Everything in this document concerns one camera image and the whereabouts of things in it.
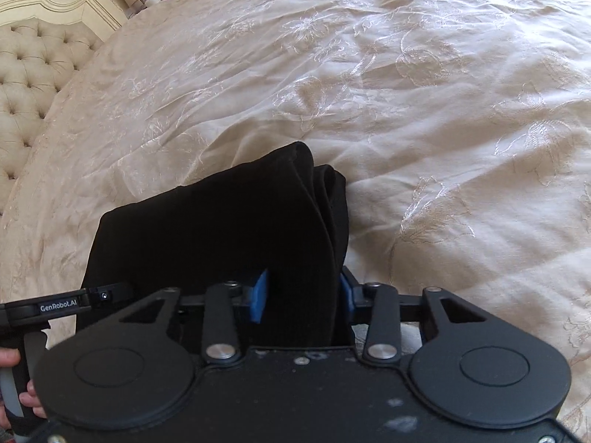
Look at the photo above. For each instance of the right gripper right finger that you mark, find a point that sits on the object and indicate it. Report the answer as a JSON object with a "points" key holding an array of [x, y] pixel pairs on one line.
{"points": [[349, 285]]}

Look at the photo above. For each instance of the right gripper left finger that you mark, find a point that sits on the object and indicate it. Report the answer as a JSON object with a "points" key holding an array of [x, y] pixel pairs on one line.
{"points": [[258, 299]]}

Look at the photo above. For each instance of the black pants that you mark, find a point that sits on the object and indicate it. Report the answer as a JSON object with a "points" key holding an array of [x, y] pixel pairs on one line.
{"points": [[281, 216]]}

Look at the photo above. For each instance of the person's left hand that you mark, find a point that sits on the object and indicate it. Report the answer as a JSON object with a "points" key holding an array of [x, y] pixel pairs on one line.
{"points": [[21, 409]]}

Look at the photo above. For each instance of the cream embroidered bedspread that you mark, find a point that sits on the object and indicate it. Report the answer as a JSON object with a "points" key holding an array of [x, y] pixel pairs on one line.
{"points": [[462, 127]]}

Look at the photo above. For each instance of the cream tufted headboard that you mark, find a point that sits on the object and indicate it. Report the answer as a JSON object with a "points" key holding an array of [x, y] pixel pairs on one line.
{"points": [[44, 44]]}

